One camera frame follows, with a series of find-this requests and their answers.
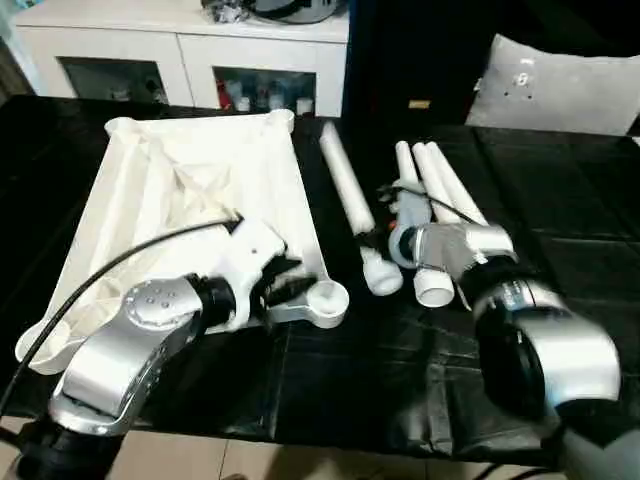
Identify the white plastic table top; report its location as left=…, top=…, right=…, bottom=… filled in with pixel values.
left=14, top=108, right=350, bottom=377

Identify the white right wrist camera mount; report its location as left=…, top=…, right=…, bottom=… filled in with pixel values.
left=397, top=187, right=434, bottom=231

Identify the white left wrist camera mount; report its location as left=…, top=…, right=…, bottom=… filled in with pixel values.
left=209, top=219, right=291, bottom=332

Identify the grey pillow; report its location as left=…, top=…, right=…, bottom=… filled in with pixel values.
left=464, top=33, right=640, bottom=137

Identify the grey pot on cabinet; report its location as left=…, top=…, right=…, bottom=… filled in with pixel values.
left=252, top=0, right=341, bottom=25

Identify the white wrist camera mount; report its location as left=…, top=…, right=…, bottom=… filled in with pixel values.
left=397, top=187, right=434, bottom=231
left=209, top=219, right=291, bottom=332

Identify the black table mat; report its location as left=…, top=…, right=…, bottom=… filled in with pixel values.
left=0, top=94, right=640, bottom=461

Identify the white glass-door cabinet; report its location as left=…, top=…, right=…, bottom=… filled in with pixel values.
left=12, top=7, right=350, bottom=116

